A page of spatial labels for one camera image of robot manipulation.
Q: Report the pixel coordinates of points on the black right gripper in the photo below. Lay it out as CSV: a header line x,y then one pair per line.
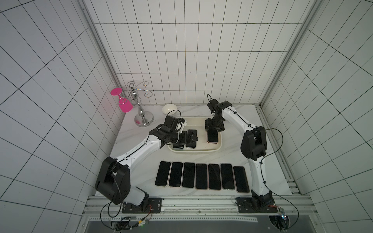
x,y
214,125

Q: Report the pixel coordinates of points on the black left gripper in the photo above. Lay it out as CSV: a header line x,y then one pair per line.
x,y
184,139

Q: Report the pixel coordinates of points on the black phone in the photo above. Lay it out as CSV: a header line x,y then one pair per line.
x,y
227,177
241,179
214,179
163,173
188,180
176,174

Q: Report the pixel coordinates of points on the phone with pink case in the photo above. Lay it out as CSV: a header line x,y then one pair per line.
x,y
201,177

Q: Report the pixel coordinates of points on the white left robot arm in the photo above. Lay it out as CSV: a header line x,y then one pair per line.
x,y
114,179

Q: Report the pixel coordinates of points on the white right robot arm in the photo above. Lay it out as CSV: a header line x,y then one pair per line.
x,y
253,146

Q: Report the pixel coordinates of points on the left stack top phone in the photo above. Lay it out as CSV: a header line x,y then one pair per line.
x,y
178,146

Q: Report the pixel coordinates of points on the white plastic storage box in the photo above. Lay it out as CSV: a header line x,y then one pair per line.
x,y
202,145

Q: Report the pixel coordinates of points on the white ceramic bowl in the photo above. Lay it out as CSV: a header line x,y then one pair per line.
x,y
169,108

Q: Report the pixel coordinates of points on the chrome wine glass rack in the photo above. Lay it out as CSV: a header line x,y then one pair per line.
x,y
142,118

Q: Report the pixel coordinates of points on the pink plastic wine glass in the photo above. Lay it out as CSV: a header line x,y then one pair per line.
x,y
123,103

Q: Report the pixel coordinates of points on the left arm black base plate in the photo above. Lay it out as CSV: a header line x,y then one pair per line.
x,y
149,205

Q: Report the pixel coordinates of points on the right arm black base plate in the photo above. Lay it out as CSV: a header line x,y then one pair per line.
x,y
246,206

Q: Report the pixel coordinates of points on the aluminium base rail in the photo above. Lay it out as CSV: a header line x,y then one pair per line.
x,y
200,208

